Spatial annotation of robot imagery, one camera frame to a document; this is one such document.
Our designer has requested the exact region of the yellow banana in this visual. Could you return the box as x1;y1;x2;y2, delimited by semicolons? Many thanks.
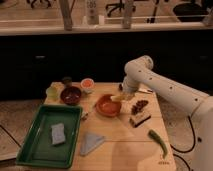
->
110;94;126;102

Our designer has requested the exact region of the grey folded cloth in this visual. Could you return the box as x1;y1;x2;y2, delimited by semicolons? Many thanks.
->
80;132;105;156

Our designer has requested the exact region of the red bowl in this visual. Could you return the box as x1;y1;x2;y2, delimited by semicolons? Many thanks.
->
95;94;121;117

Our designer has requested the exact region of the green plastic tray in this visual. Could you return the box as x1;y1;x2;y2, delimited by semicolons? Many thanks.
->
16;105;82;169

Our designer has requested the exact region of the brown grape bunch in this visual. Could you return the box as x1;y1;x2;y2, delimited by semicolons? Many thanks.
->
131;100;148;115

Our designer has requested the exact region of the green chili pepper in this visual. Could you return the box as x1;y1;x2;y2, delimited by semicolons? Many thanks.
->
148;130;168;158

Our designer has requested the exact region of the orange filled white cup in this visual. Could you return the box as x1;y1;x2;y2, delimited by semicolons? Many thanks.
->
80;78;95;93

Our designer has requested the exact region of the black power cable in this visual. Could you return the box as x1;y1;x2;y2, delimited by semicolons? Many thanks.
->
170;114;198;171

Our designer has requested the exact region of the light green cup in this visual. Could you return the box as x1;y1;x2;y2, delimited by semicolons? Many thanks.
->
46;86;58;100

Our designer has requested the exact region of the dark maroon bowl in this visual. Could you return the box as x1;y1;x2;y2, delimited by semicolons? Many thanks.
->
60;86;82;105

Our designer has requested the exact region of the small metal spoon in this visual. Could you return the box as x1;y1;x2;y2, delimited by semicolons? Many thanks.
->
81;104;96;121

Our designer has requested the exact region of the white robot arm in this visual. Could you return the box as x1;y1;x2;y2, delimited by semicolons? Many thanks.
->
123;55;213;171

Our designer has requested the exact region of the dark small cup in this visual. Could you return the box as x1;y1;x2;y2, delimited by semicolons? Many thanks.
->
61;77;72;88

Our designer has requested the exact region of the white handled brush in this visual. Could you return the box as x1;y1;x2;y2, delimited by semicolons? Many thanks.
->
118;83;155;95

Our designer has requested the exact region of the grey blue sponge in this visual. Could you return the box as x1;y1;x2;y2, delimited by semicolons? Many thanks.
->
51;123;66;145

